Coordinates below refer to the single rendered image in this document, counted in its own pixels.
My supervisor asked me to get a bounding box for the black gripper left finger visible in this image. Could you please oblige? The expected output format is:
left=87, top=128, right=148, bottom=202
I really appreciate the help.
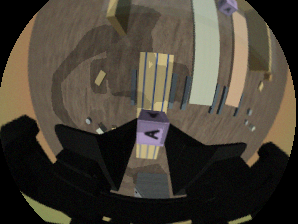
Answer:
left=55, top=119, right=138, bottom=192

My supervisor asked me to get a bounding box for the purple letter cube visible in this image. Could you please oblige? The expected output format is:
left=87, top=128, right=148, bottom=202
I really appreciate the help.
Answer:
left=136, top=109, right=169, bottom=147

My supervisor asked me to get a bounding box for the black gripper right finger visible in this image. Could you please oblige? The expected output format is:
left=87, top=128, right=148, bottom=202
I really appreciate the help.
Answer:
left=165, top=123, right=247, bottom=196

